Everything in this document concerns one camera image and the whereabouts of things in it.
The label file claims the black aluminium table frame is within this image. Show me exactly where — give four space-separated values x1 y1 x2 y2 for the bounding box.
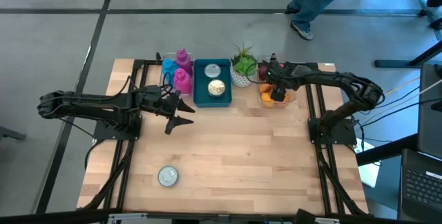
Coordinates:
77 51 370 218

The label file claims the teal plastic tray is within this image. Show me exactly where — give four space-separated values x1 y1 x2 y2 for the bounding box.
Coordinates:
192 58 233 109

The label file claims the teal label tin can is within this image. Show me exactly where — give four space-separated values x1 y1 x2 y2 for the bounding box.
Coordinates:
204 63 222 79

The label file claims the black office chair base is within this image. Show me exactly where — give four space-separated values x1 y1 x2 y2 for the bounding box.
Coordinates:
410 0 442 31

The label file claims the silver aluminium bracket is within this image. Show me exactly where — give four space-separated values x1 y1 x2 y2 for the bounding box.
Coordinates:
312 216 341 224
107 212 148 223

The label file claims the black laptop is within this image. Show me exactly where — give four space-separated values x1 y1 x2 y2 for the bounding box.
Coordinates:
396 147 442 224

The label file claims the silver tin can navy label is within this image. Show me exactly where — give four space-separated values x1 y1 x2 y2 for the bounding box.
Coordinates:
157 165 180 187

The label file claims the potted succulent white pot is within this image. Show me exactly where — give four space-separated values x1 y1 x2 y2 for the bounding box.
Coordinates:
229 43 258 88

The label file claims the black stand leg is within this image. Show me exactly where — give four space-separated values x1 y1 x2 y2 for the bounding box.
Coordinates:
374 40 442 68

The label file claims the bright pink squeeze bottle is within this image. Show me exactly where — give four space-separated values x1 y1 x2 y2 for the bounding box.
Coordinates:
173 67 193 95

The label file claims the person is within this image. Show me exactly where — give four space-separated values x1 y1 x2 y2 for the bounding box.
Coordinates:
284 0 355 41

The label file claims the grey chair leg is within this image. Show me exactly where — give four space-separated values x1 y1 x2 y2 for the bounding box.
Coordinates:
0 126 27 141

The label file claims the blue plastic squeeze bottle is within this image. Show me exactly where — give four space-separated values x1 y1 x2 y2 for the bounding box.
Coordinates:
162 58 180 85

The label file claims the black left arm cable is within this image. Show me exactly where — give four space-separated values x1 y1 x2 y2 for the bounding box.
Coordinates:
161 71 174 95

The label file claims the black desk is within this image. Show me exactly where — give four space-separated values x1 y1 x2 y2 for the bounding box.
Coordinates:
416 63 442 159

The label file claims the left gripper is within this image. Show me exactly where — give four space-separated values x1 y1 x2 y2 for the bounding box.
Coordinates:
140 84 196 136

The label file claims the white sheet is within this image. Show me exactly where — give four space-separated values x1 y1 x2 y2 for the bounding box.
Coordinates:
355 137 381 189

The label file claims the purple pink squeeze bottle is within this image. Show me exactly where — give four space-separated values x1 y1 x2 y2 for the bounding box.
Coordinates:
175 48 193 76

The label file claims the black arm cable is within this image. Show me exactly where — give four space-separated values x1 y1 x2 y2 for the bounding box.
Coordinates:
245 62 265 85
161 71 174 95

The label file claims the clear plastic container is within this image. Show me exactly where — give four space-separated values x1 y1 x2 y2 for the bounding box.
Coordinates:
159 52 196 102
256 55 300 109

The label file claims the gold tin can blue label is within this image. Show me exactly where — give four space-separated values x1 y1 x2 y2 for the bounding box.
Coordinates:
207 79 227 97

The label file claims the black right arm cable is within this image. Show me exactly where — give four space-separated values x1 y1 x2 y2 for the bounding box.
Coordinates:
245 62 265 85

